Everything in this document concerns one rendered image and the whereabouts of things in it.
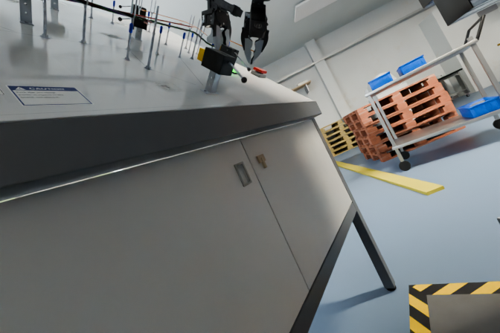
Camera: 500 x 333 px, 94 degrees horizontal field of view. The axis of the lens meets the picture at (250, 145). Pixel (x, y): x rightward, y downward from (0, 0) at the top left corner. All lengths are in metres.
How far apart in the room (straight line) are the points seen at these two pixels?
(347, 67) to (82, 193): 7.96
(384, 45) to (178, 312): 8.51
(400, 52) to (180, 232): 8.53
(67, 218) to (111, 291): 0.10
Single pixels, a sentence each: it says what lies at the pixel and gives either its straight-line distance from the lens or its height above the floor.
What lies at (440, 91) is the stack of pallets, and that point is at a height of 0.57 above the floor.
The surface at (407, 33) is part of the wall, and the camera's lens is 8.99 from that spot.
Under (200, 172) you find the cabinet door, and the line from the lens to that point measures 0.45.
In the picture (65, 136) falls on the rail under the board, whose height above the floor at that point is 0.84.
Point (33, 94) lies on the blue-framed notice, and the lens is 0.41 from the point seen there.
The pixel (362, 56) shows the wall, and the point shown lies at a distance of 8.34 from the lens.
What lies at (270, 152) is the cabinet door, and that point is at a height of 0.74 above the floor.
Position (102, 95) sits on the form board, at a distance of 0.43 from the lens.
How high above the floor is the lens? 0.73
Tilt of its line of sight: 4 degrees up
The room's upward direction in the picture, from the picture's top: 25 degrees counter-clockwise
